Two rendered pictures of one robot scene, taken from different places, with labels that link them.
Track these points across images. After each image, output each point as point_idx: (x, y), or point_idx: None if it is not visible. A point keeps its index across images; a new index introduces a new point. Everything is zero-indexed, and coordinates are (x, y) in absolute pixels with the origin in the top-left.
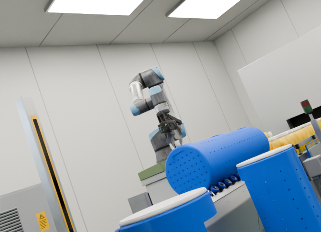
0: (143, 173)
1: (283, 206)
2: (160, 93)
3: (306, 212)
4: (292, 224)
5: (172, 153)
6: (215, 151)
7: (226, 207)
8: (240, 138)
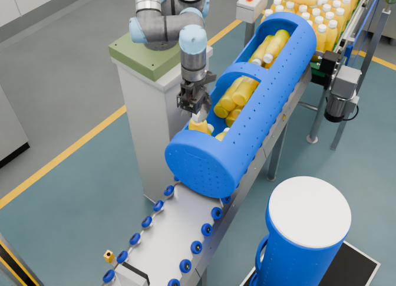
0: (118, 54)
1: (296, 275)
2: (203, 53)
3: (314, 278)
4: (294, 283)
5: (185, 146)
6: (248, 154)
7: (230, 217)
8: (286, 85)
